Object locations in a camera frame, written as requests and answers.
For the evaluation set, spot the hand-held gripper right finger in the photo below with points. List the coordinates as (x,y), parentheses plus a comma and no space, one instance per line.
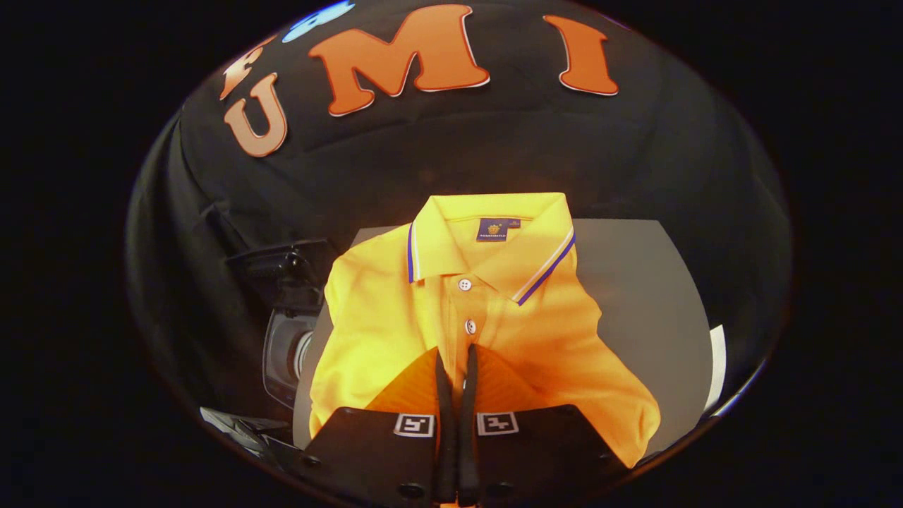
(471,437)

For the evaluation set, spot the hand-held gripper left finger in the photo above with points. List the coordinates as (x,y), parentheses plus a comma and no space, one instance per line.
(444,437)

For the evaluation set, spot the yellow polo shirt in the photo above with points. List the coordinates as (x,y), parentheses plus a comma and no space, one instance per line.
(381,310)

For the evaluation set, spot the black video camera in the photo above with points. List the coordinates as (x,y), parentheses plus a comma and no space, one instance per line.
(289,339)

